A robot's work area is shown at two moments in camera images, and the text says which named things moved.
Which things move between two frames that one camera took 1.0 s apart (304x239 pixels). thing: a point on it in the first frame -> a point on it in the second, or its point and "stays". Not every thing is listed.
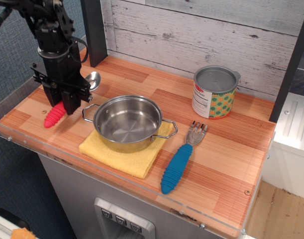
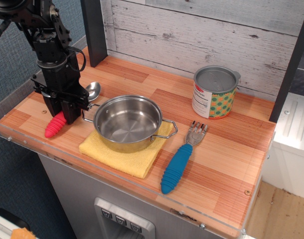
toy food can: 214,92 stays
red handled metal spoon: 58,110 -> 92,89
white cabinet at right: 288,166 stays
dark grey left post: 92,19 stays
